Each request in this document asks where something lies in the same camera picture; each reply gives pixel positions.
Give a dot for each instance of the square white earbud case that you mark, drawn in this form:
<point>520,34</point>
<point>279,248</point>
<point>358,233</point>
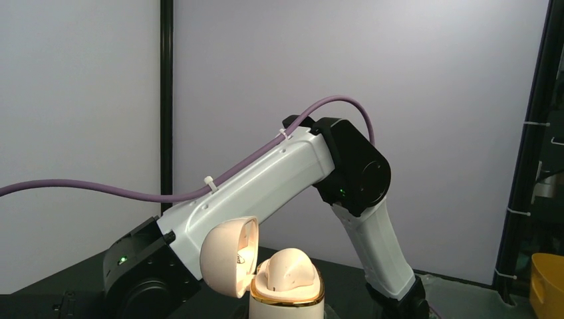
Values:
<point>287,285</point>

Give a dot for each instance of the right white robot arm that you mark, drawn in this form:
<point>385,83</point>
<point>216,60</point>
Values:
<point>151,271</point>

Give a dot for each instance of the yellow plastic bin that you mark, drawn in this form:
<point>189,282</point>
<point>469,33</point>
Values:
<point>546,285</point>

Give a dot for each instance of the left black frame post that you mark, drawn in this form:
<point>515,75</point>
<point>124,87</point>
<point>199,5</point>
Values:
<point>166,95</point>

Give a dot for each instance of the black frame post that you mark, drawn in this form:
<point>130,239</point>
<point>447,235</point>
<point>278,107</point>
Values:
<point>534,125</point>
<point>166,95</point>

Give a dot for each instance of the right black frame post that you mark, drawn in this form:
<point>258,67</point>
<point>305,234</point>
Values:
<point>534,125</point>

